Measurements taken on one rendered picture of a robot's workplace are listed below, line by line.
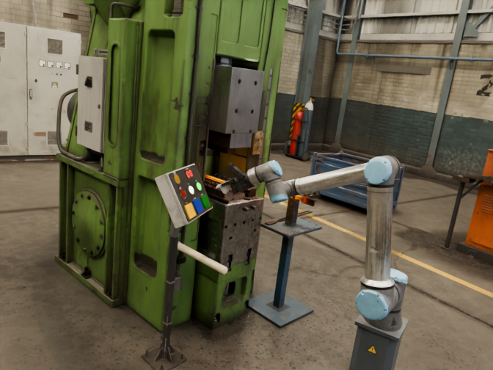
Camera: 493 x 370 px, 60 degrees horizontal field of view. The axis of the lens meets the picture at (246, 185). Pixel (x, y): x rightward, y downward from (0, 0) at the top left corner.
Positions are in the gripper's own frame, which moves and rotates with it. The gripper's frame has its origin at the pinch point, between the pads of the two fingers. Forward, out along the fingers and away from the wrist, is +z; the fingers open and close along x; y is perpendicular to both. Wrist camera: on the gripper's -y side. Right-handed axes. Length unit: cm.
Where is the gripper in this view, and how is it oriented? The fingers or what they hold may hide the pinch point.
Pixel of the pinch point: (217, 186)
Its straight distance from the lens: 235.9
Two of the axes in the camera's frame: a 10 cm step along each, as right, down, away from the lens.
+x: 3.0, -2.0, 9.3
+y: 3.7, 9.2, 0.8
